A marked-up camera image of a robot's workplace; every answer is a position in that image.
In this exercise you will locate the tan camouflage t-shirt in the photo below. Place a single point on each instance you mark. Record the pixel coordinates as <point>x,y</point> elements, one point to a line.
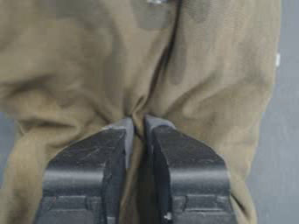
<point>98,58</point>

